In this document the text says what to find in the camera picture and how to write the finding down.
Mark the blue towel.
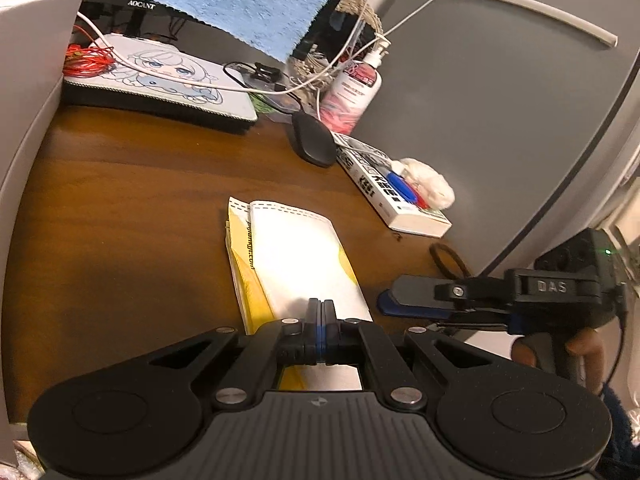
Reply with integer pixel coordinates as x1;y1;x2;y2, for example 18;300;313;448
139;0;363;63

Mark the person's right forearm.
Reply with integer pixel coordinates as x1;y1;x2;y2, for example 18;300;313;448
597;382;640;480

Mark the white pump lotion bottle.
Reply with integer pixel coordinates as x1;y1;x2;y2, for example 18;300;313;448
318;35;391;133

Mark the person's right hand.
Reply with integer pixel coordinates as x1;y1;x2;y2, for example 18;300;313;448
511;329;605;395

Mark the anime print pad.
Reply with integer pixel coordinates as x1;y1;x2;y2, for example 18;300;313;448
62;35;259;135

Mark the white plastic strip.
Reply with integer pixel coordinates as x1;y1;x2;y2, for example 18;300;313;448
459;0;618;48

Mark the white cardboard drawer box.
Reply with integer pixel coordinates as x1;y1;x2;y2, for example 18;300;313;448
0;0;85;426

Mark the black computer monitor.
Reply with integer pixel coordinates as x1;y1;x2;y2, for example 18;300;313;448
75;0;361;61

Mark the white plush toy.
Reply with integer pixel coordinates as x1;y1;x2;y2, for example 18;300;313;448
392;157;457;209

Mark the white and yellow plastic bag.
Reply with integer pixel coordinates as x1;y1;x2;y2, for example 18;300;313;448
225;196;375;391

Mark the black and white book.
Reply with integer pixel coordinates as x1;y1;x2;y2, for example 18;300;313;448
332;132;452;238

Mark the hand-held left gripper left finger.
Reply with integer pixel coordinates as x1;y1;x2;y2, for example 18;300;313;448
142;297;321;409

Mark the green clear packet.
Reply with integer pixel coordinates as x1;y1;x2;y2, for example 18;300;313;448
252;91;307;125

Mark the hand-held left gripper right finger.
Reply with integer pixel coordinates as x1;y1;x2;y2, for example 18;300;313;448
321;299;502;409

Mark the black computer mouse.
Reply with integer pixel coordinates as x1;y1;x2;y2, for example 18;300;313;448
291;111;338;168

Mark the black hair tie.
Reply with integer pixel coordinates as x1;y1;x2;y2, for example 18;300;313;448
430;243;473;278

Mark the red cable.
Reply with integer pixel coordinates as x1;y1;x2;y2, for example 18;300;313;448
62;25;118;78

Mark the white charging cable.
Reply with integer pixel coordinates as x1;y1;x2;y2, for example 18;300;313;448
75;12;301;96

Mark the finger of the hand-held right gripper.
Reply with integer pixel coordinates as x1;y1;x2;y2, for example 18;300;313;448
432;309;526;336
376;269;603;320

